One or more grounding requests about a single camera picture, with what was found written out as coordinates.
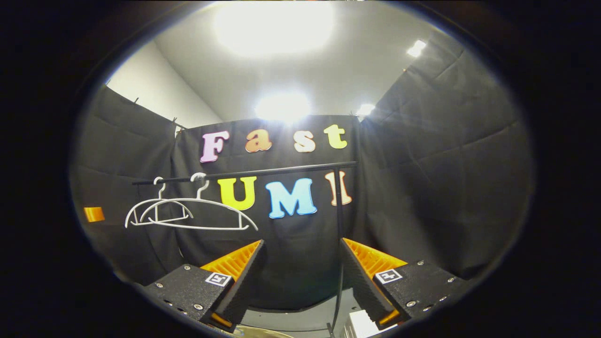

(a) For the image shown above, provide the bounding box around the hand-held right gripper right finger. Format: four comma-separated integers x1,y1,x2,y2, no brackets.
340,237,475,329

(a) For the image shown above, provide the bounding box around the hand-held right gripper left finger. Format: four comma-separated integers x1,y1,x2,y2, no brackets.
141,239,266,331

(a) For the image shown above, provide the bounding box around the white plastic clothes hanger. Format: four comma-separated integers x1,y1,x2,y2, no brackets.
124,177,194,229
139,172,259,231

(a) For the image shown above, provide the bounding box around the black metal clothes rack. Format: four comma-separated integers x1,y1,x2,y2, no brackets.
131,161,358,338

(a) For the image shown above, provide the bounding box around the white box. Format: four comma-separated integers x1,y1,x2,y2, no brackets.
347,309,396,338

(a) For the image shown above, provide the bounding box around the black backdrop cloth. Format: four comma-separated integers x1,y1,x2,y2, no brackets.
70,31,533,310

